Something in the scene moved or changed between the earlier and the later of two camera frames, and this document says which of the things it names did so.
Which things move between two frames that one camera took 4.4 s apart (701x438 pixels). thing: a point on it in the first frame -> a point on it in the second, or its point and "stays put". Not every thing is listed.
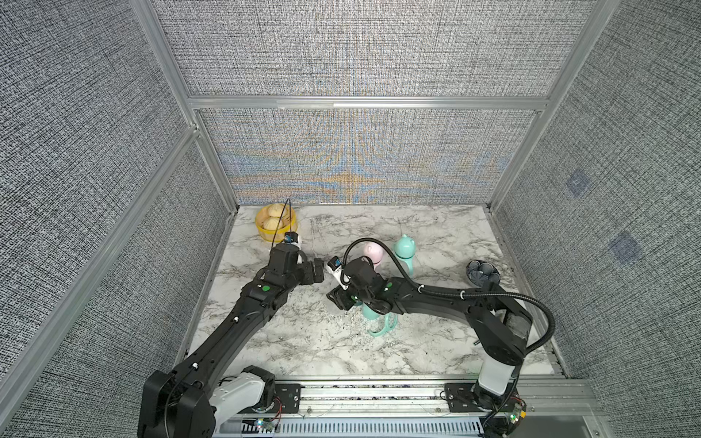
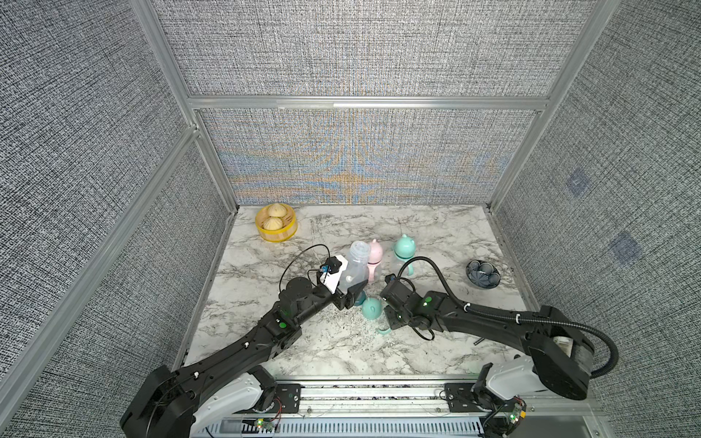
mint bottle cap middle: [369, 313] stays put
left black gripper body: [305, 273] -> [340, 301]
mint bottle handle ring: [410, 263] stays put
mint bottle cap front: [404, 246] stays put
